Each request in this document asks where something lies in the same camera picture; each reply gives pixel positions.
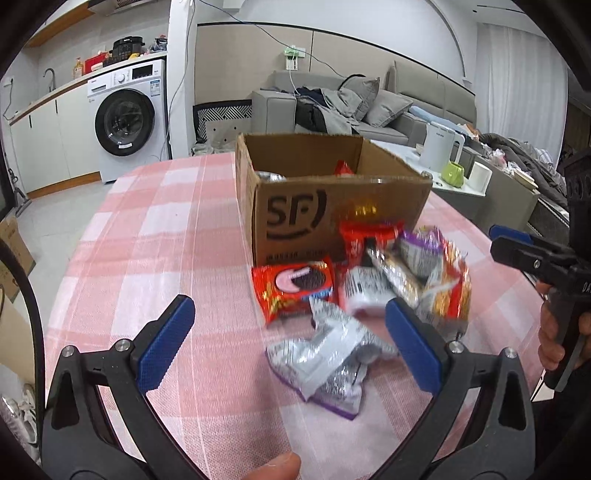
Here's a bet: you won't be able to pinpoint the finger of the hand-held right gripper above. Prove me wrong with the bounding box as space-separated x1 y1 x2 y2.
488 224 555 247
490 236 583 283

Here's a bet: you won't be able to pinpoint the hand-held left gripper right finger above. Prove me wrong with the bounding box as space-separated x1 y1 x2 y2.
383 296 536 480

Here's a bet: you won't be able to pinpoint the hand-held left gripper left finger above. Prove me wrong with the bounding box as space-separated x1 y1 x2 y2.
41 295 204 480

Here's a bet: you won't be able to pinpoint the yellow noodle snack packet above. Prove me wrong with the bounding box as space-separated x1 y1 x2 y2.
416 244 472 334

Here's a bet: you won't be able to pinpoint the silver brown snack packet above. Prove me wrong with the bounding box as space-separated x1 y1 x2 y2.
366 247 424 309

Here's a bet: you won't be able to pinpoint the white silver snack packet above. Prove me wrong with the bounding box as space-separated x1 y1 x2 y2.
341 267 399 318

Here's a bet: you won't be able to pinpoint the purple cartoon snack packet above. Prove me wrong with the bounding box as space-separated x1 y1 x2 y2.
398 225 459 280

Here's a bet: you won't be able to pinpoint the silver packet with purple edge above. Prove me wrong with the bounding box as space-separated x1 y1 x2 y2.
265 337 370 421

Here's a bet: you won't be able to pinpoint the red cookie packet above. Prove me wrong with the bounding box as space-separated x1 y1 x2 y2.
252 256 337 326

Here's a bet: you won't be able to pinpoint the brown cardboard box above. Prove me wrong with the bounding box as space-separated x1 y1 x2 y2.
235 133 433 268

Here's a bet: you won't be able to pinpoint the person's right hand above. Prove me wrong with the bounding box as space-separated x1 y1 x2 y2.
536 282 561 371

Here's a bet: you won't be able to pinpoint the person's left hand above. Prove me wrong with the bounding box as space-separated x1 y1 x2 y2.
240 451 302 480

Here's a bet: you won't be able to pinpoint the white mug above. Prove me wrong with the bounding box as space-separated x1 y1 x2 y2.
467 161 494 193

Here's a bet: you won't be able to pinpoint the pile of clothes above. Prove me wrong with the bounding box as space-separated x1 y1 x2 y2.
480 133 571 208

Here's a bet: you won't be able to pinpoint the green cup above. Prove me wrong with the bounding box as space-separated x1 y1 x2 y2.
441 161 465 188

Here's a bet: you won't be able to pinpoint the pink plaid tablecloth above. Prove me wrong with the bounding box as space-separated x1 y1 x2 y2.
44 152 546 480

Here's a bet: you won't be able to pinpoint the white electric kettle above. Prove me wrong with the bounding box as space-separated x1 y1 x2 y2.
419 122 466 172

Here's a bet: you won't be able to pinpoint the white coffee table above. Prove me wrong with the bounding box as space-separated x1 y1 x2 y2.
369 143 541 217

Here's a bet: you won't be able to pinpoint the white curtain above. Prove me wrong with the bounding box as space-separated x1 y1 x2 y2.
473 23 571 153

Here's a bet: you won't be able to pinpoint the light blue blanket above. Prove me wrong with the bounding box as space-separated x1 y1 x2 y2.
409 105 444 125

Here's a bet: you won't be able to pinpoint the white sneakers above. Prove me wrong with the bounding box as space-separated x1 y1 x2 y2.
0 383 40 457

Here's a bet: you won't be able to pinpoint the flat cardboard box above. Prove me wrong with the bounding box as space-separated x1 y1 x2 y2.
0 217 37 301

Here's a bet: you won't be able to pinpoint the grey pillow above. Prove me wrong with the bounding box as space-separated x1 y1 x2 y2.
362 90 414 129
338 76 380 121

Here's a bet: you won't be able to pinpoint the grey jacket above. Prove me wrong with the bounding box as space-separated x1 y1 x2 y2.
321 88 365 137

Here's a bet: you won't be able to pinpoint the white washing machine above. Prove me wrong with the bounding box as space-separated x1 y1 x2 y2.
87 58 169 184

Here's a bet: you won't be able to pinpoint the dark clothing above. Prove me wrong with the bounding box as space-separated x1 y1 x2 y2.
294 85 328 134

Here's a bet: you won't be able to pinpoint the black white patterned rug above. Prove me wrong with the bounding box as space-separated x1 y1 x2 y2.
192 102 254 155

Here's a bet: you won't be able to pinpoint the white kitchen cabinet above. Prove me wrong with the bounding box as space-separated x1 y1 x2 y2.
9 88 102 195

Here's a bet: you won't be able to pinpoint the grey sofa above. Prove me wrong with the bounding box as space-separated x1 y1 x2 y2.
250 60 478 148

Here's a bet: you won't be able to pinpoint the green white power strip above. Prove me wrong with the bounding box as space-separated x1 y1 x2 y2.
283 45 306 71

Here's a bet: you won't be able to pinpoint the red box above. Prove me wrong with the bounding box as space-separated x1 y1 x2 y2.
83 53 112 75

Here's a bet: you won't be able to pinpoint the black rice cooker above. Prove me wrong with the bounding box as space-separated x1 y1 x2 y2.
112 37 146 58

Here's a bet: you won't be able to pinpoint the black cable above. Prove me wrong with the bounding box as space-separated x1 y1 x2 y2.
0 240 47 384

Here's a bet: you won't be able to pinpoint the wooden wall shelf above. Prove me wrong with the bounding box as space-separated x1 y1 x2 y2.
25 2 98 47

